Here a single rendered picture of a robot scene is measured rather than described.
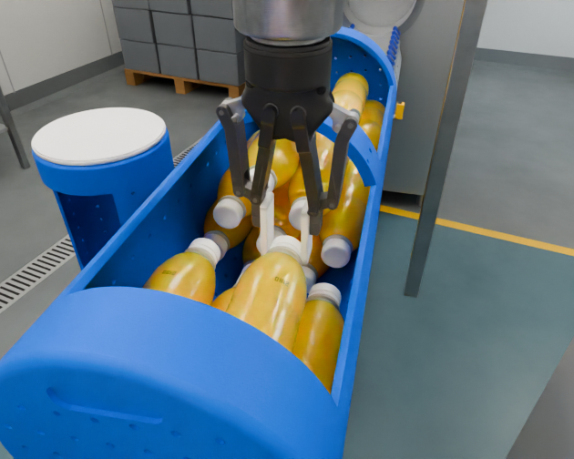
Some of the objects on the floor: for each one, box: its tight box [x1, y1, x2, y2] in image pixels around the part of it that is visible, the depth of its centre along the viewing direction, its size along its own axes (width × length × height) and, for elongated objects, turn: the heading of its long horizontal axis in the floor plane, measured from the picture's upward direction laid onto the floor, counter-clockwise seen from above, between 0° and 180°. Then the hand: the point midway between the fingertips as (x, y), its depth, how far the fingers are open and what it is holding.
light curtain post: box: [404, 0, 487, 298], centre depth 157 cm, size 6×6×170 cm
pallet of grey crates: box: [111, 0, 246, 98], centre depth 404 cm, size 120×80×119 cm
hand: (286, 229), depth 50 cm, fingers closed on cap, 4 cm apart
